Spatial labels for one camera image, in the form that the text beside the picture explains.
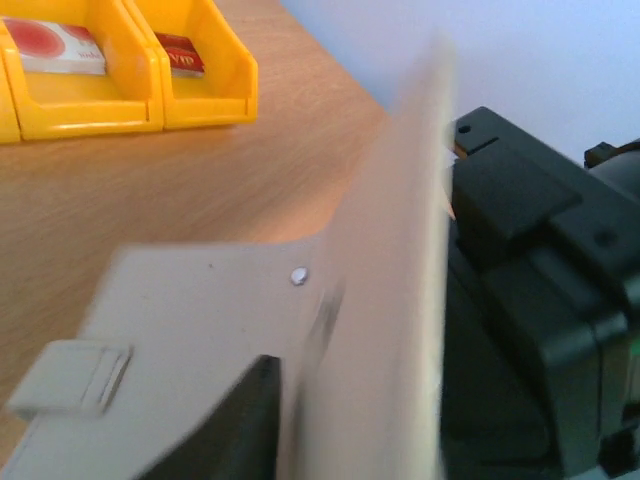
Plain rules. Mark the beige card holder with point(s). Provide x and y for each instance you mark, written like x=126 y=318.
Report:
x=355 y=313

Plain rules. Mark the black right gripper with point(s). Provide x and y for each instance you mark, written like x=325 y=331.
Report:
x=541 y=356

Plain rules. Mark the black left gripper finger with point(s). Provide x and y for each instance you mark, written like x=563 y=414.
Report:
x=239 y=438

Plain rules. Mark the pink red card in bin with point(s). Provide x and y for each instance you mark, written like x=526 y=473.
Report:
x=56 y=48

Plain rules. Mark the yellow plastic bin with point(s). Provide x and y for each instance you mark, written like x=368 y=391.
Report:
x=127 y=98
x=227 y=92

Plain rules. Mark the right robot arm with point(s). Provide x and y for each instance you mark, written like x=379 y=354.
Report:
x=541 y=356

